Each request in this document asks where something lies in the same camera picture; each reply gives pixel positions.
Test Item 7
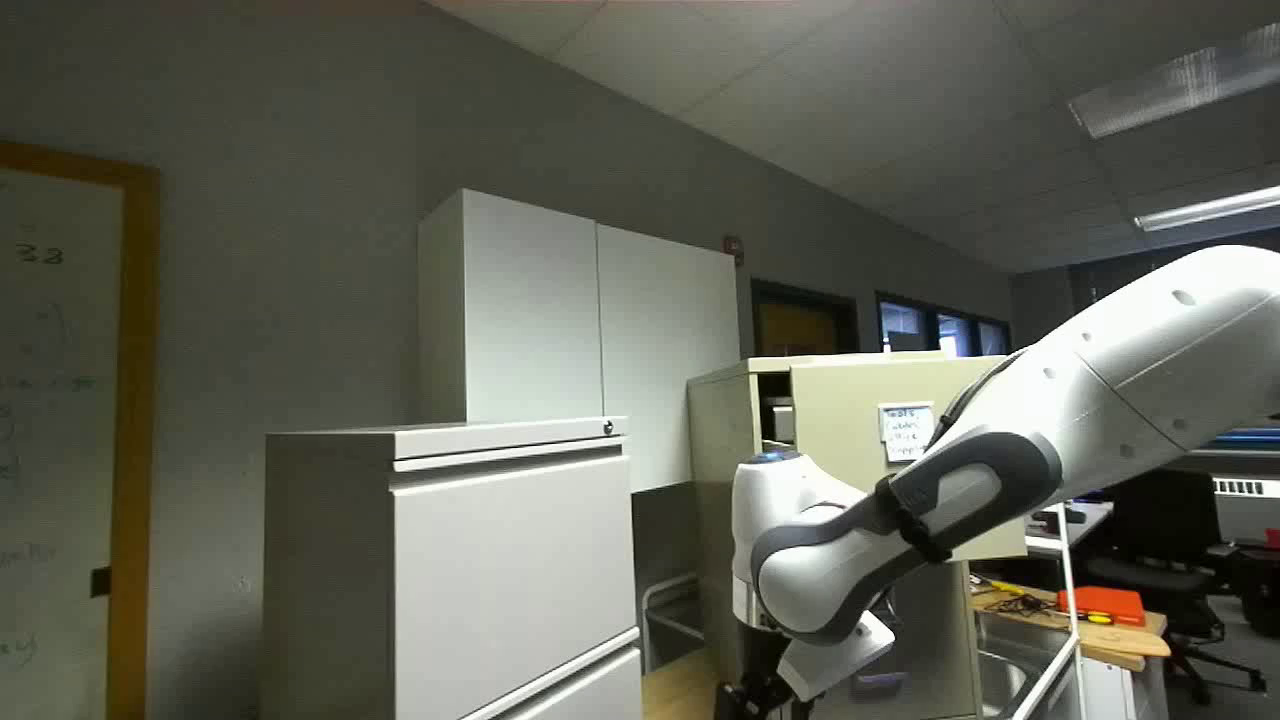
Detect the wooden workbench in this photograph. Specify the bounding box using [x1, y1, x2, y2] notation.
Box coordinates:
[967, 575, 1176, 674]

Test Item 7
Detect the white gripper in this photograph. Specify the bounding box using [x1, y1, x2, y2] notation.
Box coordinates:
[717, 612, 899, 720]

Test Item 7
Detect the grey small file cabinet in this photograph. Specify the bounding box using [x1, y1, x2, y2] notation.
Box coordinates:
[262, 410, 650, 720]

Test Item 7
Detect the orange tool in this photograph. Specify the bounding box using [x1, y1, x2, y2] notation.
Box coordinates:
[1054, 584, 1151, 632]

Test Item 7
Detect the white paper drawer label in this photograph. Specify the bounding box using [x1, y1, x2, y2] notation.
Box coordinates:
[876, 396, 940, 466]

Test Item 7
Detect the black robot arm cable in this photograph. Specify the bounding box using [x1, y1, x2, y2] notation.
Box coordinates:
[920, 355, 1023, 457]

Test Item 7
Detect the wood-framed whiteboard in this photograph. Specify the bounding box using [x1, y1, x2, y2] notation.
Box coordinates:
[0, 137, 165, 720]

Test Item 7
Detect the beige labelled cabinet drawer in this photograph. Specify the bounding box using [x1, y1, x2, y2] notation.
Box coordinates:
[740, 353, 1032, 569]

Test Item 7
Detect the tall white storage cabinet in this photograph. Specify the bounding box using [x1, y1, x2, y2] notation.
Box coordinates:
[417, 184, 745, 494]

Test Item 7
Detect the black office chair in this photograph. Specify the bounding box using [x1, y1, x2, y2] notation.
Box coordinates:
[1086, 462, 1272, 713]

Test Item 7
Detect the narrow ceiling light strip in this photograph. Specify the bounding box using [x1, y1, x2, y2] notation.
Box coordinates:
[1134, 181, 1280, 238]

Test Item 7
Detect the white metal stand frame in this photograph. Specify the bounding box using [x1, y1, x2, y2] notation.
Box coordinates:
[1007, 494, 1121, 720]

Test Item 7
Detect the dark doorway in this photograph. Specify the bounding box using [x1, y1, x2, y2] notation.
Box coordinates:
[748, 276, 861, 359]

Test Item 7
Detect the beige metal file cabinet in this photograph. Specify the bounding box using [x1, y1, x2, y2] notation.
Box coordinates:
[683, 353, 1032, 720]

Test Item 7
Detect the large ceiling light panel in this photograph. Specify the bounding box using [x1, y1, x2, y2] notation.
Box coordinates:
[1063, 17, 1280, 142]

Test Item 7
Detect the dark interior window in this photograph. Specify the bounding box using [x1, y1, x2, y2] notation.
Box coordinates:
[873, 290, 1017, 359]

